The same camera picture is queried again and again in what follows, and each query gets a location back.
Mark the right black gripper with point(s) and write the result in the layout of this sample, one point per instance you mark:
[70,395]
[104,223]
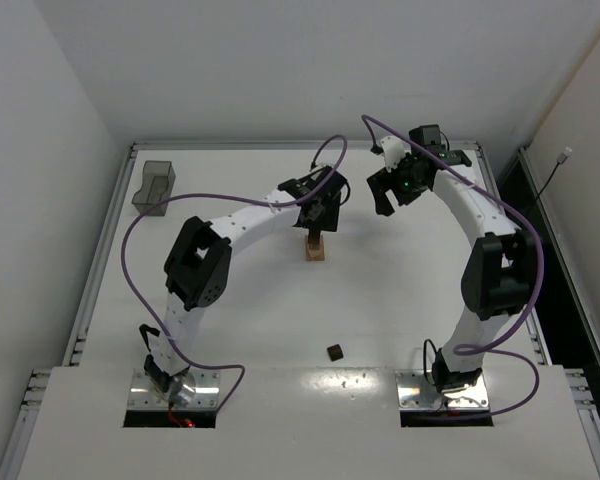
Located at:
[390,183]

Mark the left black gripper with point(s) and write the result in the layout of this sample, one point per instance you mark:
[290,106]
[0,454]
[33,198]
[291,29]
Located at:
[318,216]

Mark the dark arch wood block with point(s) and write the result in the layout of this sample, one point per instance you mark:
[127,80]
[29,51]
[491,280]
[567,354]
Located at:
[313,238]

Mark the small dark wood cube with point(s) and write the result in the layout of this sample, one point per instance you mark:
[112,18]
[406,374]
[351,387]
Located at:
[335,352]

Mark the clear plastic bin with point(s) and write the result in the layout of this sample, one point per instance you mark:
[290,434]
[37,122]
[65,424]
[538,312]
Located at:
[157,182]

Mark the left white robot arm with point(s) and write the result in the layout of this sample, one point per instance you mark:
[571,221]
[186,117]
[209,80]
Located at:
[197,267]

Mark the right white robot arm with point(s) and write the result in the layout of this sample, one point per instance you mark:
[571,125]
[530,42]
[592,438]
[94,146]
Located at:
[500,274]

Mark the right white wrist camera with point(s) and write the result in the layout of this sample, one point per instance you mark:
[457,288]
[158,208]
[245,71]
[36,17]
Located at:
[393,151]

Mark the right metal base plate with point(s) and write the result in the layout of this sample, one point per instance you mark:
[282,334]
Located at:
[417,395]

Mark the metal base plate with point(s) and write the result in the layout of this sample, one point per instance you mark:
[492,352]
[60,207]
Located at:
[193,391]
[417,395]

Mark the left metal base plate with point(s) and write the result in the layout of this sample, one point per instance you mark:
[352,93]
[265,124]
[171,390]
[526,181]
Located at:
[193,391]

